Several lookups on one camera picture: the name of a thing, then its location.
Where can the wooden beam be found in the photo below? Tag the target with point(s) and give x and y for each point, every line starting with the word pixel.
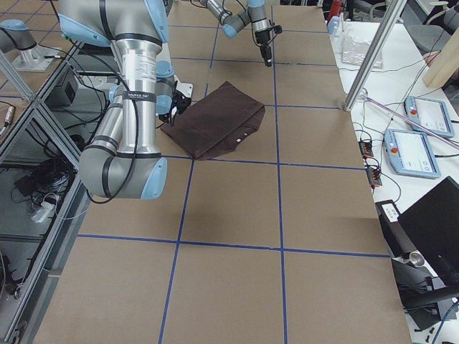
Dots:
pixel 442 65

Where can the aluminium camera post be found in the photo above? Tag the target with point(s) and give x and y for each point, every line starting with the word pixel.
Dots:
pixel 384 29

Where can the aluminium frame rack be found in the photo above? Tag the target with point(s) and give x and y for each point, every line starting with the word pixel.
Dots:
pixel 43 201

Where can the far teach pendant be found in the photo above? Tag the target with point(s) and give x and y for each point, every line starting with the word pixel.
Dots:
pixel 431 114

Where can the teach pendant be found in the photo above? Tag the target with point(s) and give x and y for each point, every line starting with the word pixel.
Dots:
pixel 431 114
pixel 410 154

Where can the near teach pendant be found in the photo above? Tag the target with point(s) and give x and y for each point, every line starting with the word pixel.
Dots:
pixel 410 154

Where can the black monitor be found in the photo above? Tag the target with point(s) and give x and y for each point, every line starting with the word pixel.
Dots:
pixel 431 224

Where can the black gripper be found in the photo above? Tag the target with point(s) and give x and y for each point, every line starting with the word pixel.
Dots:
pixel 181 103
pixel 262 37

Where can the clear plastic bag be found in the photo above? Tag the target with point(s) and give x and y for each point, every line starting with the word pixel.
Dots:
pixel 354 50

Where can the orange black connector strip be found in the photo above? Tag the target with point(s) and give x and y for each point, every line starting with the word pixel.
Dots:
pixel 371 164

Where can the dark brown t-shirt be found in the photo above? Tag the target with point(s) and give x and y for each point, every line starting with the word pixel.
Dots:
pixel 217 124

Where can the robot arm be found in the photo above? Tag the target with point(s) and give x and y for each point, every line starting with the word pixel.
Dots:
pixel 253 14
pixel 123 160

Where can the black stand with metal cup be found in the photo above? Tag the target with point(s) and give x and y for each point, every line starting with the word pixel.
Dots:
pixel 425 297

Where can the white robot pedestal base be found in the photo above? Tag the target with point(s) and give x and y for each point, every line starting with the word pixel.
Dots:
pixel 183 89

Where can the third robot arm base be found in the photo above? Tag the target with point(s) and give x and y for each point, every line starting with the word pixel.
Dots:
pixel 15 35

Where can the red cylinder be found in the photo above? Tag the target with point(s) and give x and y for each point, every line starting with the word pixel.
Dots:
pixel 334 9

